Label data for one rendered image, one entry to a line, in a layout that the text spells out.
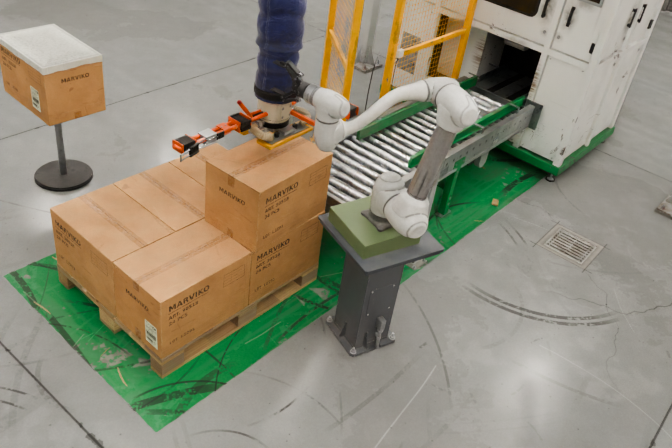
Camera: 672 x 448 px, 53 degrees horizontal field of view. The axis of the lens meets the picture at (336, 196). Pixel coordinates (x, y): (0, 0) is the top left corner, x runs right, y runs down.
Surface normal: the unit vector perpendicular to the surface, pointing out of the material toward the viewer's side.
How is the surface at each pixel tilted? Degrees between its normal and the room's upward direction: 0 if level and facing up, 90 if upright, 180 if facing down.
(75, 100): 90
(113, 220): 0
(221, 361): 0
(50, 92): 90
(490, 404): 0
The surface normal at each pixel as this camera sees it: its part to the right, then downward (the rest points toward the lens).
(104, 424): 0.12, -0.82
